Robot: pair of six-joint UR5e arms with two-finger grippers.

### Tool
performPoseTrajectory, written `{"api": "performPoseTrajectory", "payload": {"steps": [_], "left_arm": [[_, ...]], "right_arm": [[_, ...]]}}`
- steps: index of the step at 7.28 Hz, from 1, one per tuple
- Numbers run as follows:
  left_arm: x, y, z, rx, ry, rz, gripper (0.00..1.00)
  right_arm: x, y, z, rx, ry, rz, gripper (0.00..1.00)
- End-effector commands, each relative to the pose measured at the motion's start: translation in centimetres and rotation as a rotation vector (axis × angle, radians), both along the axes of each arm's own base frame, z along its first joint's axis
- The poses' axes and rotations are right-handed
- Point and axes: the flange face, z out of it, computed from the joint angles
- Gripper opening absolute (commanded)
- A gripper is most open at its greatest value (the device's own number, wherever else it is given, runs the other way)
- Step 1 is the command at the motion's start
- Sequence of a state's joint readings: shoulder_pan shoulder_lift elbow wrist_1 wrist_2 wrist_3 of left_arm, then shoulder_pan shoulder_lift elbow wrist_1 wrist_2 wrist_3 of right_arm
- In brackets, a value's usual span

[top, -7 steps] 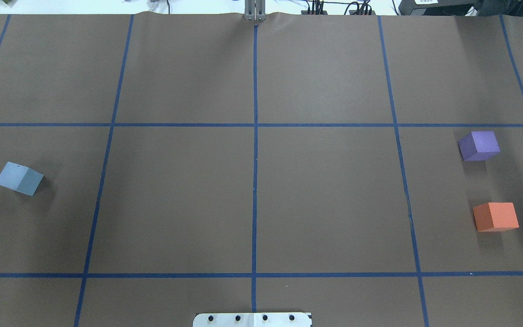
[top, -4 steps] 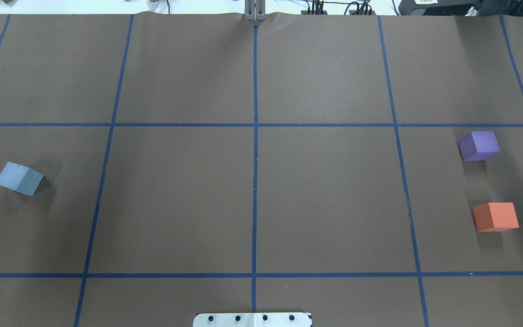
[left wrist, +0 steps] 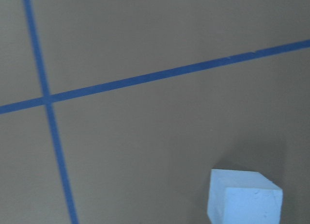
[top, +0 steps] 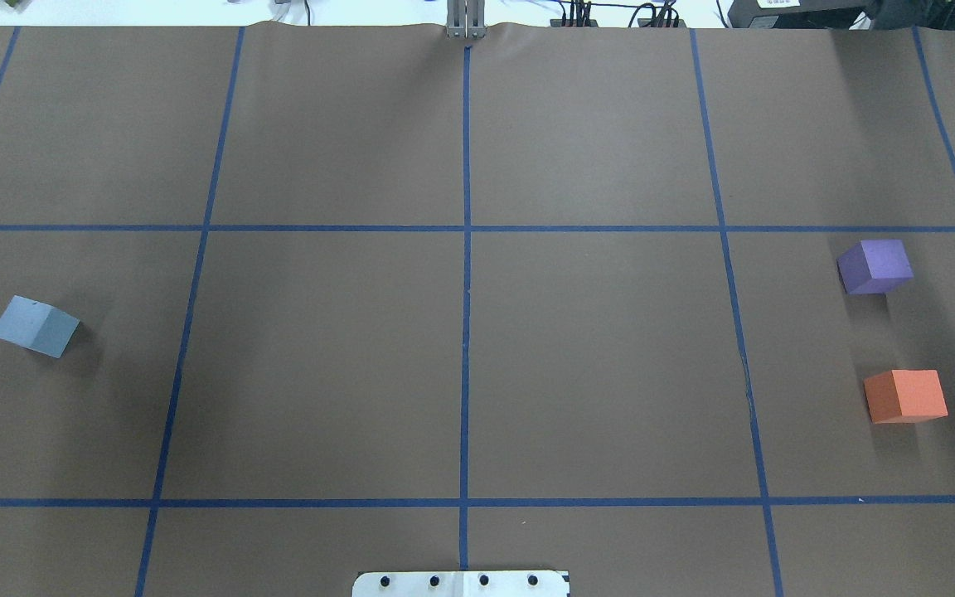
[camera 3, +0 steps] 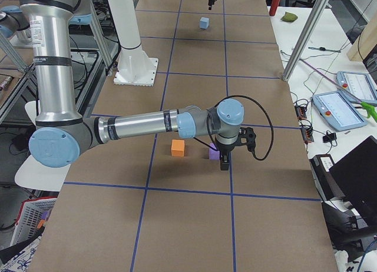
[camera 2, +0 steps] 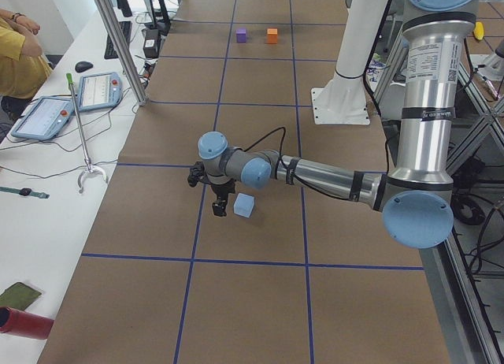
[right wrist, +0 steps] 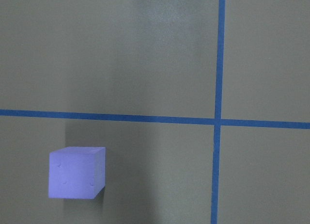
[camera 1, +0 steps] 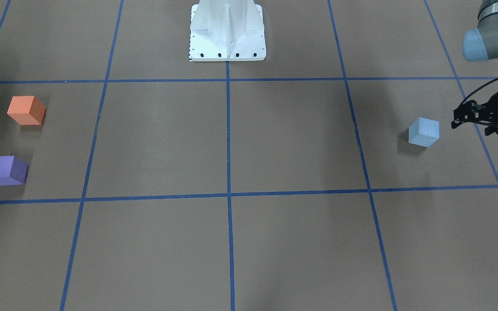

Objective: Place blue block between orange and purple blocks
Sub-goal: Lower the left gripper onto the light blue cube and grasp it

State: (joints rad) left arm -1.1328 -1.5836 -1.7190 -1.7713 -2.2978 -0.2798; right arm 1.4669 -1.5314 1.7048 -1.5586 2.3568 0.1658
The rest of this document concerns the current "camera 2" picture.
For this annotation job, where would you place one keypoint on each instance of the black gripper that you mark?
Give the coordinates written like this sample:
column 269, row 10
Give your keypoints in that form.
column 221, row 190

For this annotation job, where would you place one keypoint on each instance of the light blue foam block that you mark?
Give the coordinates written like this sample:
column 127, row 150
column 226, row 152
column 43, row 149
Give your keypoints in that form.
column 244, row 205

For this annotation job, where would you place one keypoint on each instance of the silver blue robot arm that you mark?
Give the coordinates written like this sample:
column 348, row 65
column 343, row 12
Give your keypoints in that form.
column 414, row 197

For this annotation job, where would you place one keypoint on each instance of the purple foam block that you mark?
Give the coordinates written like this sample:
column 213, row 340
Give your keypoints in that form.
column 241, row 35

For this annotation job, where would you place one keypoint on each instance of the orange foam block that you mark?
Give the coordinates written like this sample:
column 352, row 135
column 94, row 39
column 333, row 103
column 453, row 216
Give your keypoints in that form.
column 272, row 36

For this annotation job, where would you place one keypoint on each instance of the far blue teach pendant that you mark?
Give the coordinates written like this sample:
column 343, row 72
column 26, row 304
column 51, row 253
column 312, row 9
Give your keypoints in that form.
column 99, row 91

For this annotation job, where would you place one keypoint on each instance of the blue teach pendant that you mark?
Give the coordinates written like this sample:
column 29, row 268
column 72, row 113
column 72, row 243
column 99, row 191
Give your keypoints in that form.
column 45, row 119
column 99, row 91

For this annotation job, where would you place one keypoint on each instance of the black power adapter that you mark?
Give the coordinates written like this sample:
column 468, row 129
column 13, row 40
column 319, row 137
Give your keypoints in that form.
column 152, row 42

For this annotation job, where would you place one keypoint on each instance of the near blue teach pendant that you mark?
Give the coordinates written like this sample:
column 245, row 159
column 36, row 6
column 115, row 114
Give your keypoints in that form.
column 45, row 119

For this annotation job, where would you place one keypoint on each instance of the green band smartwatch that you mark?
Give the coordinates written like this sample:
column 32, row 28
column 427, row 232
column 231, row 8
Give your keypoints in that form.
column 25, row 192

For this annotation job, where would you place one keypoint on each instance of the black computer mouse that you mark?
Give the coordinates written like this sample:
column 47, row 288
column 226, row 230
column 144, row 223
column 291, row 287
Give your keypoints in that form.
column 83, row 66

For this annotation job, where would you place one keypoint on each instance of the metal reacher grabber tool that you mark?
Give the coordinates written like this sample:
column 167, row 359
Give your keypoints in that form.
column 90, row 168

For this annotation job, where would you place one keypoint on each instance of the red cylinder bottle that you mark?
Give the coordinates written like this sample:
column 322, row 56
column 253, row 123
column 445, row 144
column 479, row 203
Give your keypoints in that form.
column 20, row 323

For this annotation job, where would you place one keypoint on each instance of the person in yellow shirt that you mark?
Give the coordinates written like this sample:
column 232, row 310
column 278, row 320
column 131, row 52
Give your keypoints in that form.
column 23, row 67

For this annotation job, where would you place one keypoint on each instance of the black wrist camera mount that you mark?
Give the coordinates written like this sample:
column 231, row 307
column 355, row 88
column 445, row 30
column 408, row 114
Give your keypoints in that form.
column 197, row 174

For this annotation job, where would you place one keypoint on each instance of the white pedestal column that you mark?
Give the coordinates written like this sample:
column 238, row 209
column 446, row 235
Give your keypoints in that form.
column 342, row 100

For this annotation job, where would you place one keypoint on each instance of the aluminium frame post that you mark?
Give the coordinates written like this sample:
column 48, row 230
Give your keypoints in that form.
column 121, row 46

